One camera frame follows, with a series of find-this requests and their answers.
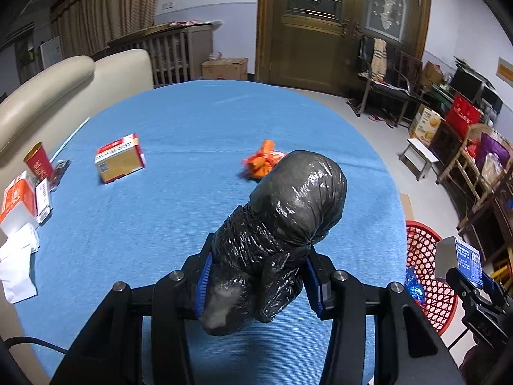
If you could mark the small white and red box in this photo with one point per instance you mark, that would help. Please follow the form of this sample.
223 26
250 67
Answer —
43 200

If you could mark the brown cardboard box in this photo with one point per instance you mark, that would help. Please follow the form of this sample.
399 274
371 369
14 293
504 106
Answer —
224 68

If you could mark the striped scarf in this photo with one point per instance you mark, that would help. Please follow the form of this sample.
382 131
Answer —
378 58

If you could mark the orange wrapper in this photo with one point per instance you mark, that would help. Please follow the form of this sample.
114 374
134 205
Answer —
260 162

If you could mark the black plastic bag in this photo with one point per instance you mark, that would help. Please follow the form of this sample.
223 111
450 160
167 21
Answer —
296 200

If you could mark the dark foil packet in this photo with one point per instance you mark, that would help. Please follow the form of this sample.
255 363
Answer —
60 170

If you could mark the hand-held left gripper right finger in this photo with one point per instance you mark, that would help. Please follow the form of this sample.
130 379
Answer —
314 288

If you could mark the blue plastic wrapper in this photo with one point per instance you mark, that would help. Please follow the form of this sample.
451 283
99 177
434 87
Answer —
412 286

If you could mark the blue tablecloth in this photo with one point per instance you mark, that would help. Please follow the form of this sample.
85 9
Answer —
180 128

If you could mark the wooden double door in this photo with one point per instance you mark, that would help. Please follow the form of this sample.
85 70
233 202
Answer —
312 40

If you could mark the red plastic basket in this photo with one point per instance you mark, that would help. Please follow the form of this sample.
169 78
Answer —
425 248

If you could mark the white step stool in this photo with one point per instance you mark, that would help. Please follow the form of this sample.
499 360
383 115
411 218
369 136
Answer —
419 154

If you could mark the red paper cup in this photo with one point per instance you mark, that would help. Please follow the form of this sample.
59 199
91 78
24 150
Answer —
38 164

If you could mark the orange and white box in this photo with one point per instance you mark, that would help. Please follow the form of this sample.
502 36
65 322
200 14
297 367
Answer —
16 200

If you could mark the metal frame chair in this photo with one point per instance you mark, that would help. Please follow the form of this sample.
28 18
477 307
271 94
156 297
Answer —
380 86

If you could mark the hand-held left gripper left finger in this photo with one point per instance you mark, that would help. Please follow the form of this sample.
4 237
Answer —
202 284

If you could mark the thin white stick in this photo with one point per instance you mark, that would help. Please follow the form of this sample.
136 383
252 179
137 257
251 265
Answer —
72 138

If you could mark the black monitor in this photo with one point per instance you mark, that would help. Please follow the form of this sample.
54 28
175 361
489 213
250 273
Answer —
467 82

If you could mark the beige leather sofa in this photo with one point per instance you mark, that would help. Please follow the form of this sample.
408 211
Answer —
60 84

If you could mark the person's right hand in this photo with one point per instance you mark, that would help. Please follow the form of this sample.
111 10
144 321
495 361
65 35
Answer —
479 365

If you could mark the white paper napkin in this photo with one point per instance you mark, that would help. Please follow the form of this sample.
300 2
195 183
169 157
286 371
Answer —
18 278
22 238

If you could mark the purple bag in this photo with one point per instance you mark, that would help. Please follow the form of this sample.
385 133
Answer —
495 148

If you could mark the yellow printed cardboard box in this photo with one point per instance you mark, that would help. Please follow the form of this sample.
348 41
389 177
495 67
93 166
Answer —
427 124

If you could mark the red gift box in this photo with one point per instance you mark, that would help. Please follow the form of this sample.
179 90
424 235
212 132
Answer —
463 114

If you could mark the wooden radiator cover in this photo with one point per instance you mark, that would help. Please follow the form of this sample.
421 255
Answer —
172 52

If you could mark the wooden rack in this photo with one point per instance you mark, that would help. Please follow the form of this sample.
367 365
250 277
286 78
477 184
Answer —
473 192

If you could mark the beige curtain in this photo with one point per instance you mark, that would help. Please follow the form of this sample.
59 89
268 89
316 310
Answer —
108 8

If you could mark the cardboard box with red top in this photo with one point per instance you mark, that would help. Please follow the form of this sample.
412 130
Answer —
120 164

